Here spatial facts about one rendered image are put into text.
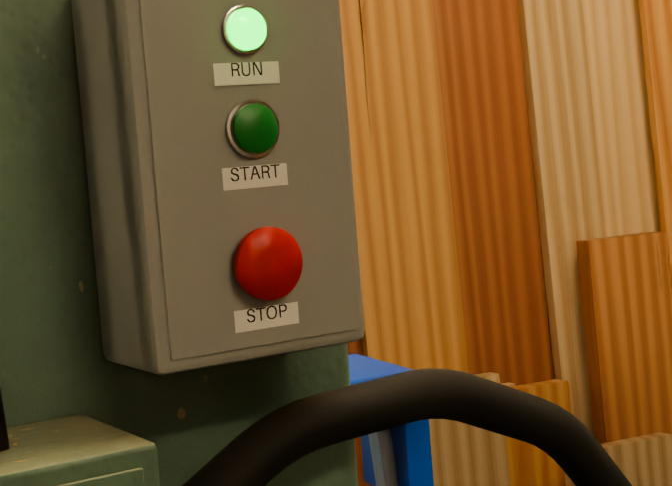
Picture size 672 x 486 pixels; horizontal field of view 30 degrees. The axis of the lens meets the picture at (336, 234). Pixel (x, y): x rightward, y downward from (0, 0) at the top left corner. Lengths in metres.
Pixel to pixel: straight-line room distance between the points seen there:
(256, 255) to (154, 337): 0.05
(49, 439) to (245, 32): 0.18
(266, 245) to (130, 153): 0.07
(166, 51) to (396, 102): 1.51
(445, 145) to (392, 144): 0.09
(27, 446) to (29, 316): 0.07
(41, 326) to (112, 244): 0.05
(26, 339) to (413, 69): 1.52
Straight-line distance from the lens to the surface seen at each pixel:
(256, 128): 0.51
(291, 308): 0.52
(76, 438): 0.50
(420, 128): 2.01
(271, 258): 0.51
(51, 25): 0.55
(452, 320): 2.02
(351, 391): 0.57
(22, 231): 0.54
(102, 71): 0.52
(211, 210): 0.50
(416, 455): 1.38
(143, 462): 0.48
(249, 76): 0.51
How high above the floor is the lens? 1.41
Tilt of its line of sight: 4 degrees down
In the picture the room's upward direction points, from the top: 4 degrees counter-clockwise
